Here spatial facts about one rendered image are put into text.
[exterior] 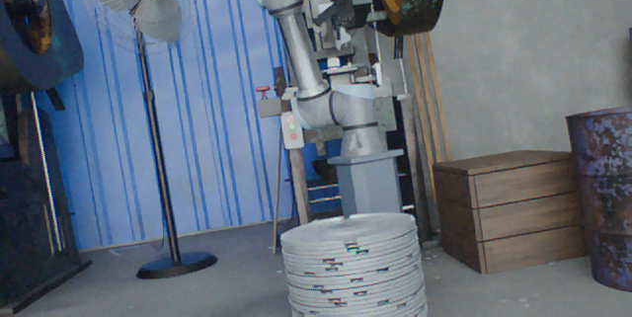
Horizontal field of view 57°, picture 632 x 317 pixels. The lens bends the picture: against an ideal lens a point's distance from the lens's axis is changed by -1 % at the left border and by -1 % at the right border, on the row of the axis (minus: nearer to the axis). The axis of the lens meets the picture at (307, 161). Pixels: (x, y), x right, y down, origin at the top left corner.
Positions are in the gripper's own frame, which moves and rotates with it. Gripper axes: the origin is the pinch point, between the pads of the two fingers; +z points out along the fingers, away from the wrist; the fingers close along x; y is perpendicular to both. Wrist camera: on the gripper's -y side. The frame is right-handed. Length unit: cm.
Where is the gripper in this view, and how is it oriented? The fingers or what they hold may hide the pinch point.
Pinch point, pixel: (337, 46)
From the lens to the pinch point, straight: 239.8
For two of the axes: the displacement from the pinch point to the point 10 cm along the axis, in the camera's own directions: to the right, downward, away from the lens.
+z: 1.0, 8.8, 4.7
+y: 9.8, -1.7, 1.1
